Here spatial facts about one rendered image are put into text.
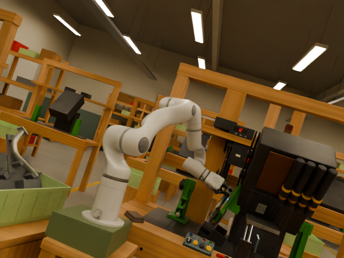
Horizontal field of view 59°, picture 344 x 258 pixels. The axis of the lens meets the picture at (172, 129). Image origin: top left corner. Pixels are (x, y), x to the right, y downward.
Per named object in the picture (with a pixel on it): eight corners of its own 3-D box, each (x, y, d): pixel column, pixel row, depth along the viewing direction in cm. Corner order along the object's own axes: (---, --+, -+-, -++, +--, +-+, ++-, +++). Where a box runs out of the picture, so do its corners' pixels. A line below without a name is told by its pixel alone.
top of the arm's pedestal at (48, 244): (110, 280, 114) (113, 270, 114) (39, 247, 121) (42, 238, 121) (135, 253, 146) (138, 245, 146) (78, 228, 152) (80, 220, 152)
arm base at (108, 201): (110, 230, 121) (124, 185, 123) (72, 214, 128) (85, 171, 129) (130, 224, 139) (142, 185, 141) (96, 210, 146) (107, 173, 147)
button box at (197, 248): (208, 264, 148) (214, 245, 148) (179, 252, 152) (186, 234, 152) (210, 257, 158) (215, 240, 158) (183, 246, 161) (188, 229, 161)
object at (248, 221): (278, 237, 148) (280, 231, 148) (245, 224, 151) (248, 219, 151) (269, 221, 186) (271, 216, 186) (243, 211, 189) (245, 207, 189)
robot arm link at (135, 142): (112, 155, 138) (138, 164, 129) (106, 132, 133) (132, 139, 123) (177, 112, 172) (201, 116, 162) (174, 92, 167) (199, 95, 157)
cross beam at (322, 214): (343, 229, 199) (348, 216, 199) (163, 163, 228) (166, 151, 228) (341, 228, 204) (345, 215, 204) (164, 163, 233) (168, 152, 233)
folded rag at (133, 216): (144, 223, 165) (145, 218, 165) (131, 222, 160) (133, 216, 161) (135, 216, 173) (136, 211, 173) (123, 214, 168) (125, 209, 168)
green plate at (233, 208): (231, 222, 169) (253, 192, 169) (219, 213, 171) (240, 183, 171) (232, 218, 180) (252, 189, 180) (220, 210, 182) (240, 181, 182)
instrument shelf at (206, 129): (337, 175, 184) (339, 169, 184) (197, 129, 204) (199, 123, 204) (325, 173, 208) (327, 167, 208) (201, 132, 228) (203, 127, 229)
